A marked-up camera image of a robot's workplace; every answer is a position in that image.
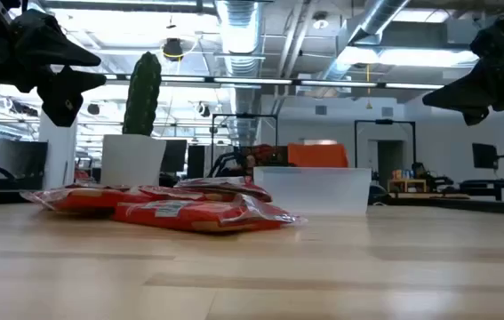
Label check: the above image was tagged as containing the white hexagonal plant pot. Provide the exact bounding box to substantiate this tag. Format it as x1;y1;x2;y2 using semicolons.
100;133;167;187

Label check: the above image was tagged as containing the large dark monitor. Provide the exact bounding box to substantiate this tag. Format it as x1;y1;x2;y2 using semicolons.
0;140;49;191

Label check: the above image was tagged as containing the silver ribbed ceiling duct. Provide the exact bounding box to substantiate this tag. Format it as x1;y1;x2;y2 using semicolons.
215;0;262;76

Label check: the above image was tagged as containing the small wooden shelf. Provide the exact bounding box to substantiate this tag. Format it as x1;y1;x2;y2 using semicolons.
387;177;428;194

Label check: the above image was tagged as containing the clear plastic bin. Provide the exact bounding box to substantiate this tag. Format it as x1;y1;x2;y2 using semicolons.
253;166;372;217

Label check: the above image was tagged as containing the silver smooth ceiling duct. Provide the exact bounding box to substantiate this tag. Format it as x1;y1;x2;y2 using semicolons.
317;0;412;90

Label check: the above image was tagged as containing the green cactus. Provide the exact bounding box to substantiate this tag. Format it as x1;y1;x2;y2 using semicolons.
122;51;163;137

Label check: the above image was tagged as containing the black desk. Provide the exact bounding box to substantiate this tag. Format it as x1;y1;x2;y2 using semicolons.
458;179;504;201

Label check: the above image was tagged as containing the black metal stand frame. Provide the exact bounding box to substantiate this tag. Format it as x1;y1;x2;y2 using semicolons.
210;113;279;170
354;118;417;170

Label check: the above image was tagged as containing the black monitor on arm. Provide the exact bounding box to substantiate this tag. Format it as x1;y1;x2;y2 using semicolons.
471;141;504;179

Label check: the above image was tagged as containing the white room column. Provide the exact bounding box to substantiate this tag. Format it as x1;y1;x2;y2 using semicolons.
38;110;78;190

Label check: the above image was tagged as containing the dark upright monitor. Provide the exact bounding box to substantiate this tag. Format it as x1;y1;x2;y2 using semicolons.
160;140;188;174

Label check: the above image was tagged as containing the red popcorn bag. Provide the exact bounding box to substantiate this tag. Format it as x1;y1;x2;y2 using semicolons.
112;193;308;234
135;185;221;204
20;184;146;214
175;176;274;204

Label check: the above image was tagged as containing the orange box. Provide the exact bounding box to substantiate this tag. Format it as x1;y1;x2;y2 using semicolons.
286;142;349;169

